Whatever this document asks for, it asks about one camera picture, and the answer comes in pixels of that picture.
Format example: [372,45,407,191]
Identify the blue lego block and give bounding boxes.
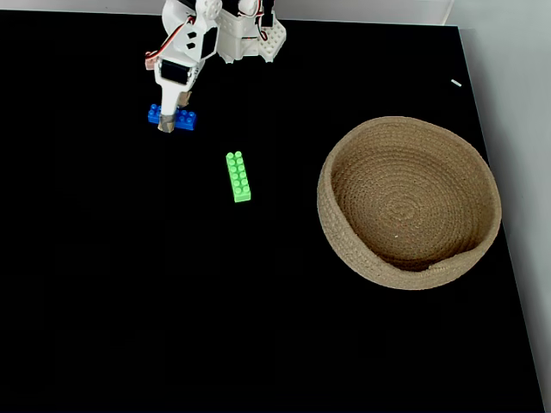
[147,103,198,132]

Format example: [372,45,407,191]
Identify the red white black servo cable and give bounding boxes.
[145,15,195,60]

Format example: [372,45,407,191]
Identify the green lego block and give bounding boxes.
[225,151,252,204]

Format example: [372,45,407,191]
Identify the woven rope basket tray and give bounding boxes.
[316,115,503,291]

